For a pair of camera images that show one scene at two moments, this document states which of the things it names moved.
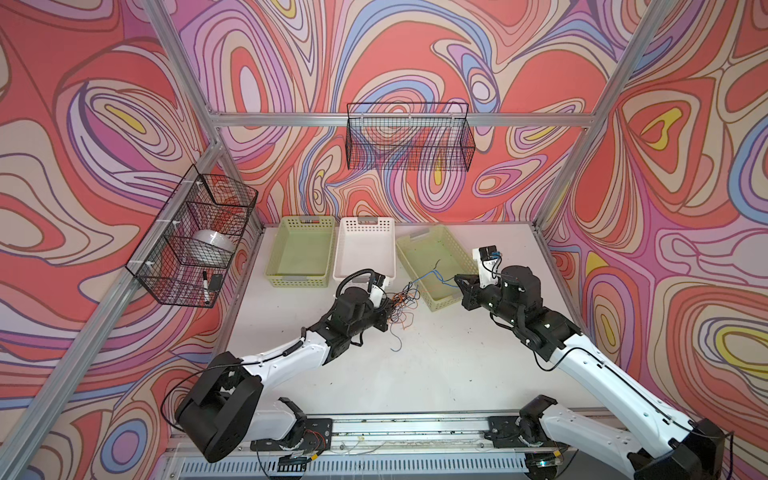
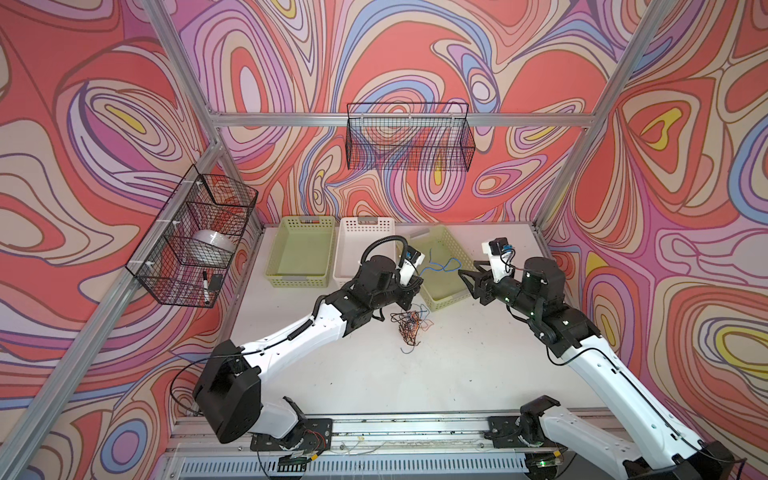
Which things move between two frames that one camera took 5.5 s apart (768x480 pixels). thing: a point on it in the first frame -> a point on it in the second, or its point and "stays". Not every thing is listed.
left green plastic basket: x=300 y=255 stays
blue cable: x=397 y=306 -> x=452 y=265
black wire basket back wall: x=409 y=136 stays
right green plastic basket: x=431 y=261 stays
